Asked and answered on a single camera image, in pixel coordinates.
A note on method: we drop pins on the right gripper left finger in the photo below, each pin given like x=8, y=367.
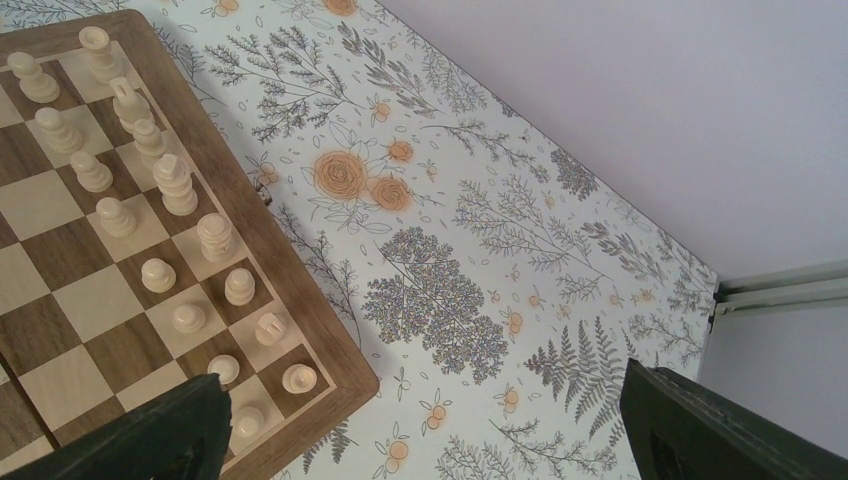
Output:
x=181, y=434

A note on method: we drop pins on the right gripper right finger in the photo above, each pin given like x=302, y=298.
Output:
x=678, y=429

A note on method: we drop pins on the wooden chessboard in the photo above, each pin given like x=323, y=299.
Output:
x=83, y=342

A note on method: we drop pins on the light chess pawn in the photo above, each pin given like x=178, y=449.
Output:
x=116, y=219
x=188, y=318
x=157, y=275
x=248, y=422
x=92, y=175
x=60, y=135
x=227, y=367
x=36, y=85

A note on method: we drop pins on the light chess bishop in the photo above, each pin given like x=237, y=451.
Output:
x=240, y=287
x=149, y=141

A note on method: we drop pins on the light chess king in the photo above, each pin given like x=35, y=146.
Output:
x=173, y=179

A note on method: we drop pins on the light chess rook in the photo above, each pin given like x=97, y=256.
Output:
x=299, y=379
x=103, y=62

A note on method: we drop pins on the floral patterned table mat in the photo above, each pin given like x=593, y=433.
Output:
x=495, y=286

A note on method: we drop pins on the light chess queen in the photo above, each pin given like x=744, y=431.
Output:
x=215, y=233

